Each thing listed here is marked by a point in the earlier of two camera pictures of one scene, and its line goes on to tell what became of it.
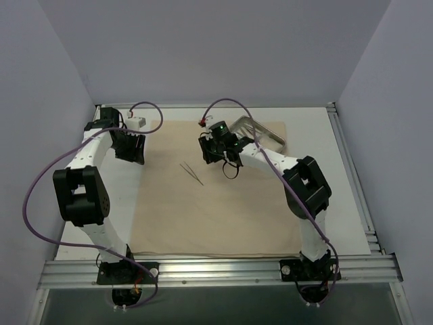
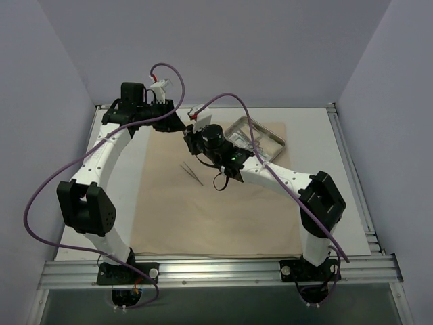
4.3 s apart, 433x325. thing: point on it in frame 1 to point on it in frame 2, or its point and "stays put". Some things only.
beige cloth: x=187 y=206 stays put
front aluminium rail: x=370 y=269 stays put
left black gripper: x=132 y=149 to x=168 y=115
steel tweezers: x=195 y=177 stays put
